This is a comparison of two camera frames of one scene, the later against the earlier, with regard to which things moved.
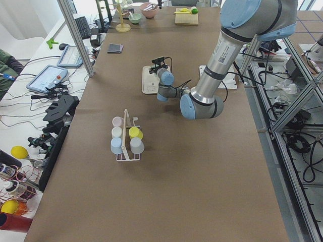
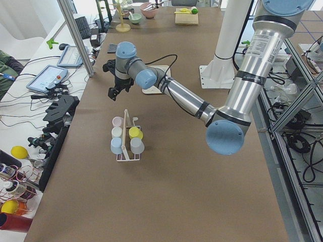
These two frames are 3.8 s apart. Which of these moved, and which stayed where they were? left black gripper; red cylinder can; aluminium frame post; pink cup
Moved: left black gripper
Stayed: aluminium frame post; pink cup; red cylinder can
